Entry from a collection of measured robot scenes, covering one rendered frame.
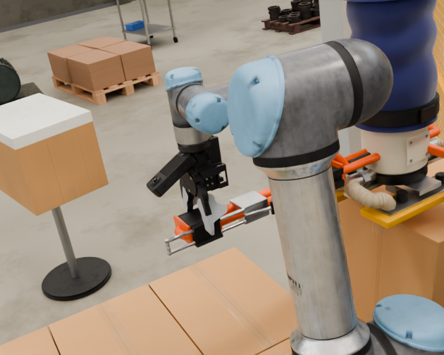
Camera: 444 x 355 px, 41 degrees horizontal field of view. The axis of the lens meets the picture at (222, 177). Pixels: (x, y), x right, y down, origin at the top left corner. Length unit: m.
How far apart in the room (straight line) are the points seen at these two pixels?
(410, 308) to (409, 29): 0.73
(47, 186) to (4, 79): 3.41
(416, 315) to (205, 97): 0.52
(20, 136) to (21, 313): 1.07
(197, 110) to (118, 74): 5.66
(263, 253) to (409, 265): 1.82
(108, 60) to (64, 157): 3.79
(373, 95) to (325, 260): 0.22
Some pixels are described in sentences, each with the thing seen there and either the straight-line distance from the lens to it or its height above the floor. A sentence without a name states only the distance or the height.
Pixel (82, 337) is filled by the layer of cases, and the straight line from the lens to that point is 2.22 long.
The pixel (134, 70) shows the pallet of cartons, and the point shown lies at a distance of 6.81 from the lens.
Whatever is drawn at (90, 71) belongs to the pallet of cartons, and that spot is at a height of 0.37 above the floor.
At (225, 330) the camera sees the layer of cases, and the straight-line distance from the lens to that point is 2.08.
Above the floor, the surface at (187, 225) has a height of 1.23.
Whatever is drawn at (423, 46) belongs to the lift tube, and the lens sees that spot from 1.50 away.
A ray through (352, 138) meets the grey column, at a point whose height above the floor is 0.75.
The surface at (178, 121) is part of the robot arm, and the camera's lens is 1.22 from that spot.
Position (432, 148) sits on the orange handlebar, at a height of 1.21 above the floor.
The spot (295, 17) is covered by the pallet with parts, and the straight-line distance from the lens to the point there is 8.47.
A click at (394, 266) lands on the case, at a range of 1.74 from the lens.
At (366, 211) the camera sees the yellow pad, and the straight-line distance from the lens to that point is 1.56.
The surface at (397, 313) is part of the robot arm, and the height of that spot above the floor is 1.27.
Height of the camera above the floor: 1.87
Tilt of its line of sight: 25 degrees down
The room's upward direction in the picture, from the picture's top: 9 degrees counter-clockwise
